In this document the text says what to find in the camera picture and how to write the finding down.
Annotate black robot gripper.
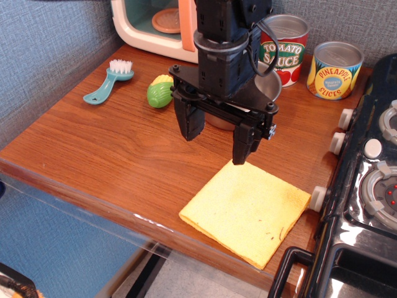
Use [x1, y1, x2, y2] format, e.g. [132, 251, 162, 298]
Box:
[169, 29, 279, 165]

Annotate green yellow toy corn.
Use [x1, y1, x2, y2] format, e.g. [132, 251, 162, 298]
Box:
[147, 74, 174, 109]

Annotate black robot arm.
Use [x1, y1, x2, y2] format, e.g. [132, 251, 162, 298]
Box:
[169, 1, 279, 165]

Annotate yellow folded rag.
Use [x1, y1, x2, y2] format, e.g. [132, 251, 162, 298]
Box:
[179, 161, 311, 269]

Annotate stainless steel bowl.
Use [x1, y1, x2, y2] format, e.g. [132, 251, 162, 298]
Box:
[205, 70, 282, 131]

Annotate toy microwave oven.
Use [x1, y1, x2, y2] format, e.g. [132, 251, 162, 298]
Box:
[110, 1, 198, 63]

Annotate teal dish brush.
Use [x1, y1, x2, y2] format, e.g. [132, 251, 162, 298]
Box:
[83, 59, 134, 105]

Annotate white stove knob middle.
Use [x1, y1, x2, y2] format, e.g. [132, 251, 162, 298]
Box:
[329, 132, 346, 155]

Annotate white stove knob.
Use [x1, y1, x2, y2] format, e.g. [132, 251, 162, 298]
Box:
[309, 186, 328, 212]
[329, 132, 346, 155]
[338, 109, 354, 130]

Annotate orange toy plate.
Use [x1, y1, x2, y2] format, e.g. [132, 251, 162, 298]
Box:
[151, 8, 181, 34]

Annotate white stove knob lower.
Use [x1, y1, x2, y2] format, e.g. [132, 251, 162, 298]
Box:
[309, 186, 328, 212]

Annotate tomato sauce can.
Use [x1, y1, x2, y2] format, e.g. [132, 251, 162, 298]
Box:
[259, 14, 310, 87]

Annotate white stove knob upper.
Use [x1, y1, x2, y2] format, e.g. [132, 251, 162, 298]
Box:
[338, 109, 354, 130]

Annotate pineapple slices can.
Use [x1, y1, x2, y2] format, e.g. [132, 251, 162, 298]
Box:
[306, 41, 364, 101]

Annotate white round stove button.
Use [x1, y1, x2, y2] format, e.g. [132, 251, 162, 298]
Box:
[364, 138, 382, 159]

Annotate grey stove burner rear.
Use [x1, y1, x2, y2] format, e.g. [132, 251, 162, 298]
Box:
[378, 100, 397, 145]

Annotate grey stove burner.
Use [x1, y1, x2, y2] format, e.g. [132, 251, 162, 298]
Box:
[378, 100, 397, 145]
[360, 161, 396, 231]

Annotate grey stove burner front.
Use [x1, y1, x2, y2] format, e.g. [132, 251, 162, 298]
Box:
[360, 161, 396, 231]

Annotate black toy stove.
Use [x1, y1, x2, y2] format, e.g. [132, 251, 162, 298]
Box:
[297, 54, 396, 297]

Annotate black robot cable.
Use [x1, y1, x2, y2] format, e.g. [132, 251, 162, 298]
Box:
[248, 18, 280, 78]

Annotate black oven door handle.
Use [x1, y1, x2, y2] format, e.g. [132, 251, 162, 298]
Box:
[268, 246, 315, 297]

